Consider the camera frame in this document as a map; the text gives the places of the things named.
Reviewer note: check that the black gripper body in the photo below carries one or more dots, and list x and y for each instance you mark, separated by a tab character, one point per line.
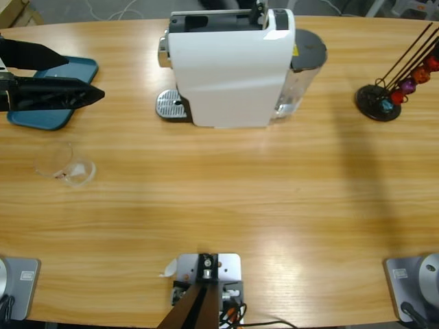
3	85

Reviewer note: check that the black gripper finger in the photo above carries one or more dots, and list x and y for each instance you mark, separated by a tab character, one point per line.
51	92
31	56

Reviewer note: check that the clear glass cup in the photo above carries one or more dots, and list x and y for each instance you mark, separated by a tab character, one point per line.
72	171

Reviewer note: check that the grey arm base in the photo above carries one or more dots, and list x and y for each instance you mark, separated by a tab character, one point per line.
401	291
24	291

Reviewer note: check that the white capsule coffee machine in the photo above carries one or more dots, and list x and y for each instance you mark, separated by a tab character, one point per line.
226	75

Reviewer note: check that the teal coffee capsule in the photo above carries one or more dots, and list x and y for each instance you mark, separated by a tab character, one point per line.
387	106

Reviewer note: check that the red coffee capsule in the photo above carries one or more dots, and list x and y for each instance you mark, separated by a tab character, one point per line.
433	63
398	97

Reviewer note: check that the purple coffee capsule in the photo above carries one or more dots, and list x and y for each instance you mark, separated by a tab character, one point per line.
408	85

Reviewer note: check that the orange coffee capsule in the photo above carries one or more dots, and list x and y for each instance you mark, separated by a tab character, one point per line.
421	74

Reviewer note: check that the teal plastic tray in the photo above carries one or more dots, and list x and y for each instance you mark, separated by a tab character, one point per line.
44	120

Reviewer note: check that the metal drip tray grille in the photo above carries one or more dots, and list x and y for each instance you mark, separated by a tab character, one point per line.
169	103

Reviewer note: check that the white paper tab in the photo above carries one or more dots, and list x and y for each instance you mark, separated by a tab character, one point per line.
168	269

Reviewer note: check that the yellow warning sticker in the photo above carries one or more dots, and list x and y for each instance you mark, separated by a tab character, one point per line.
294	50

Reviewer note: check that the clear water tank dark lid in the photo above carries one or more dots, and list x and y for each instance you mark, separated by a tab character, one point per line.
307	48

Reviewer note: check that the white plastic stools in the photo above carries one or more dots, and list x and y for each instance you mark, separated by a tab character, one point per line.
404	5

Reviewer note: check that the light wooden frame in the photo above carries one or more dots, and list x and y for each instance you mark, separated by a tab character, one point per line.
13	13

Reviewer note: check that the dark camera post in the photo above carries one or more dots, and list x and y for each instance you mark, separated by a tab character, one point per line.
205	270

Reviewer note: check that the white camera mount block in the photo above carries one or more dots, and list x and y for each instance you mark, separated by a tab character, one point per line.
229	264

